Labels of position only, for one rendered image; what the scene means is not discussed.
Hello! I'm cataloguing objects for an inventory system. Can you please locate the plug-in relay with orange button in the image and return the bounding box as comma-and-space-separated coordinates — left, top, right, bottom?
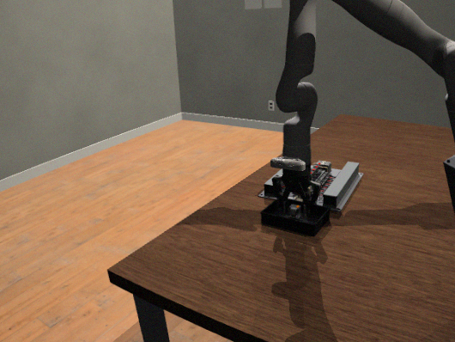
289, 205, 301, 220

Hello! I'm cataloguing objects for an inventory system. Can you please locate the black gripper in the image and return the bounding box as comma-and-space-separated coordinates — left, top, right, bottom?
272, 163, 322, 217

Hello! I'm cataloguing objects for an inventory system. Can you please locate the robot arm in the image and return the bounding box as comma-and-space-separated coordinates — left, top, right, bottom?
270, 0, 455, 171

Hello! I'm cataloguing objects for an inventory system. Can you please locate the grey relay panel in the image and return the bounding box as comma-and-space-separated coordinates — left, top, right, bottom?
258, 161, 364, 212

